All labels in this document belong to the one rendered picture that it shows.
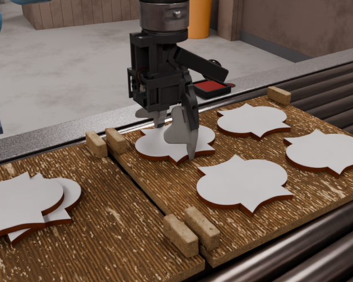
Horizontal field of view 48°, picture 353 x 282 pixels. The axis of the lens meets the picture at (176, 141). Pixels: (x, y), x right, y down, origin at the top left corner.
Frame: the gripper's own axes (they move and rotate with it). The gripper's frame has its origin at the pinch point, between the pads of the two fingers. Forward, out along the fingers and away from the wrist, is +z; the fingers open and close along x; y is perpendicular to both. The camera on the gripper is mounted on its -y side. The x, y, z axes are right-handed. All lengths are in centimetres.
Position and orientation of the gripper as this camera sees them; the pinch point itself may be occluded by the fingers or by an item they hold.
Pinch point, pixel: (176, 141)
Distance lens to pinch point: 70.7
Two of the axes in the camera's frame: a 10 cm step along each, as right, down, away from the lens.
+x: 5.2, 4.1, -7.5
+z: 0.0, 8.7, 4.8
